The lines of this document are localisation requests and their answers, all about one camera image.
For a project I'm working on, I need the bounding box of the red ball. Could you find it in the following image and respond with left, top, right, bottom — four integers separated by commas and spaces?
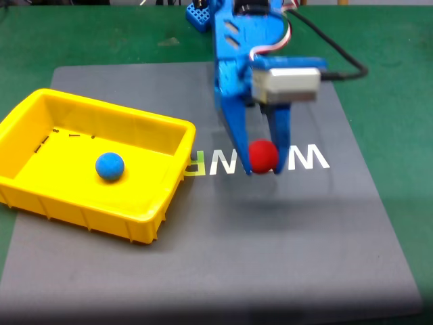
248, 139, 280, 175

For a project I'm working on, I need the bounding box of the blue ball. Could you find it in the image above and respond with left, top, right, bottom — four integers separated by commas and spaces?
95, 152, 126, 182

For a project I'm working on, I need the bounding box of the yellow plastic bin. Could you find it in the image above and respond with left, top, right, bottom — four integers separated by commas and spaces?
0, 88, 197, 245

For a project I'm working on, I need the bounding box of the grey foam mat with letters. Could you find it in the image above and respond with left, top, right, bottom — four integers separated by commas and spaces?
0, 61, 426, 319

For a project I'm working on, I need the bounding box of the white red servo wire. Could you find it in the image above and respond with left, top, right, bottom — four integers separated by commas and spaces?
249, 0, 301, 62

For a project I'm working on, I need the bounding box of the black camera cable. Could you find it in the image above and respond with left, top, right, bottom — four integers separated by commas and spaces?
286, 8, 369, 82

